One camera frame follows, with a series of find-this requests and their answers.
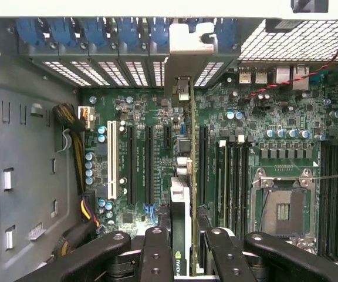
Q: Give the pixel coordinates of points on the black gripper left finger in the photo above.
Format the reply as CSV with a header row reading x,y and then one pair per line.
x,y
154,255

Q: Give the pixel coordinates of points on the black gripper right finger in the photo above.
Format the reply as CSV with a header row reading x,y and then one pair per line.
x,y
227,255

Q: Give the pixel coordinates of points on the CPU socket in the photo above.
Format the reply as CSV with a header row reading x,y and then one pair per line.
x,y
283,208

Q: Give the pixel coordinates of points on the black RAM slot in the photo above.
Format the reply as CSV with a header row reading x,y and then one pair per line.
x,y
334,199
231,182
238,182
326,199
246,182

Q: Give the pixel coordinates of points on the long black expansion slot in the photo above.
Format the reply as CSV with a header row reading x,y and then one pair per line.
x,y
131,164
149,164
204,164

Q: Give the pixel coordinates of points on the white expansion slot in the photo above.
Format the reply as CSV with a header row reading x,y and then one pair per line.
x,y
112,161

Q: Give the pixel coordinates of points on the short black expansion slot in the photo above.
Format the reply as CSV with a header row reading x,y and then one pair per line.
x,y
167,137

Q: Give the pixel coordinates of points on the thin locking lever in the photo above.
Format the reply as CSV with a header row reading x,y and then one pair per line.
x,y
333,177

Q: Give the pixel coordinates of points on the green motherboard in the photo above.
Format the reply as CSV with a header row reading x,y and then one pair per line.
x,y
289,117

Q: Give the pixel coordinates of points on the grey parts rack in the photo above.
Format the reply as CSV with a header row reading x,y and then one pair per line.
x,y
310,6

